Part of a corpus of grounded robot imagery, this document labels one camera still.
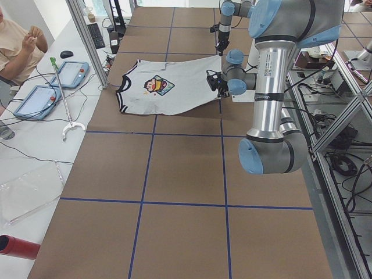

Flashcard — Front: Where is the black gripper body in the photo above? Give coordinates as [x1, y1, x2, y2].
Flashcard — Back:
[210, 24, 230, 52]
[206, 70, 230, 98]

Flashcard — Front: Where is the grey cartoon print t-shirt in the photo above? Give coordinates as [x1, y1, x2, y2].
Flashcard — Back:
[116, 55, 221, 115]

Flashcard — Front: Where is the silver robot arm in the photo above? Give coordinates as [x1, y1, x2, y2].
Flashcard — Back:
[210, 1, 255, 56]
[210, 1, 344, 174]

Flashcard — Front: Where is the black keyboard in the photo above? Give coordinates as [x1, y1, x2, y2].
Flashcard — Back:
[87, 23, 105, 49]

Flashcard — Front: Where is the upper blue teach pendant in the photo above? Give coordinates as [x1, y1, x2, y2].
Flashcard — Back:
[58, 61, 90, 89]

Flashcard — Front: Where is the blue teach pendant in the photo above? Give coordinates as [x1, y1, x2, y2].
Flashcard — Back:
[13, 85, 61, 120]
[58, 61, 90, 89]

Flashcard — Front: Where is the metal reacher grabber tool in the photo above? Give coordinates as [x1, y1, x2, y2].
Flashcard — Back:
[49, 57, 86, 142]

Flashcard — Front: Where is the black computer mouse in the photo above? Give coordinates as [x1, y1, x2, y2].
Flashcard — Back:
[60, 51, 74, 59]

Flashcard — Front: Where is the lower blue teach pendant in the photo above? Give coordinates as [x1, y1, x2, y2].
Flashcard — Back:
[13, 85, 61, 120]

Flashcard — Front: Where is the seated person beige shirt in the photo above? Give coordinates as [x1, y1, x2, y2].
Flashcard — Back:
[1, 13, 48, 85]

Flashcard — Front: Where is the clear plastic bag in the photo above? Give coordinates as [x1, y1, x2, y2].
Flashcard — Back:
[1, 163, 63, 228]

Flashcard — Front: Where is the red bottle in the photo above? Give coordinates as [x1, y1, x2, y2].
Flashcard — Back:
[1, 235, 41, 260]

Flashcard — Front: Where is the aluminium frame structure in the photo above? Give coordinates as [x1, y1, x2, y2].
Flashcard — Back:
[286, 37, 371, 278]

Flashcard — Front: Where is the black cable bundle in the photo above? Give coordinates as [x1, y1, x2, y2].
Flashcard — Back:
[325, 151, 372, 204]

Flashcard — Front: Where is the aluminium frame post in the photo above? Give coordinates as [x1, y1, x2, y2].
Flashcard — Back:
[66, 0, 108, 89]

